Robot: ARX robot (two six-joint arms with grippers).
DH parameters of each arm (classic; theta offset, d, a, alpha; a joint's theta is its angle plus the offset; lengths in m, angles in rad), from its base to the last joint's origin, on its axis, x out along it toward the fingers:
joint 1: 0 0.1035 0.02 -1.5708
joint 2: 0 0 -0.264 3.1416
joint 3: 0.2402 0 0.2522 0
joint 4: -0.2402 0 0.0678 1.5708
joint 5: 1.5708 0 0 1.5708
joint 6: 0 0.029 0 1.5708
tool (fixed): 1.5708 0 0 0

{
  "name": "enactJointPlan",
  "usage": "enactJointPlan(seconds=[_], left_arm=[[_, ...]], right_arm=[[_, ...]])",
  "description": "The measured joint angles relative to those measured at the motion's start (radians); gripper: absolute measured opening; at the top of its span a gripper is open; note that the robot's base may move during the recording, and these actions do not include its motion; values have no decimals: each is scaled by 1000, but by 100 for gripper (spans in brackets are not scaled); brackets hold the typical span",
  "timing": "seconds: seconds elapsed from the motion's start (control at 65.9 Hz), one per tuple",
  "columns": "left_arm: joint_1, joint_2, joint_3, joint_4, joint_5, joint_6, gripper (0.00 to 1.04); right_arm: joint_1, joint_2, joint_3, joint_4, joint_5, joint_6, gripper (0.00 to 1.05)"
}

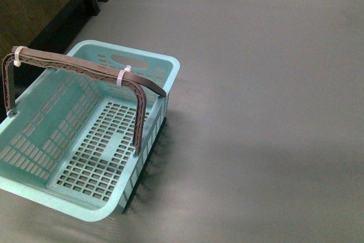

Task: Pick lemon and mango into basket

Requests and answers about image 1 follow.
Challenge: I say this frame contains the brown basket handle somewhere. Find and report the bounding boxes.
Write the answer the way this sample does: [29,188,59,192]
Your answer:
[2,46,166,155]

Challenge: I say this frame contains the light blue plastic basket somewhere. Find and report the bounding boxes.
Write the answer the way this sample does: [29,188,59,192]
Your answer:
[1,40,180,221]

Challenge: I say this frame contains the white zip tie right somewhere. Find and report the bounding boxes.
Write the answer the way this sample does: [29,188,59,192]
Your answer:
[116,65,131,87]

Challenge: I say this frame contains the white zip tie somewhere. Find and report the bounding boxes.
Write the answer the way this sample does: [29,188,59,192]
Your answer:
[13,46,28,68]
[116,65,131,87]

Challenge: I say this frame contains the dark wooden display stand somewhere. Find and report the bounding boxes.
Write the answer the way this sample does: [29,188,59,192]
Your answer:
[0,0,110,55]

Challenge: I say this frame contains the white zip tie left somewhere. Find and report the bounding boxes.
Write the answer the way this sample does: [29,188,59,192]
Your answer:
[13,46,28,68]

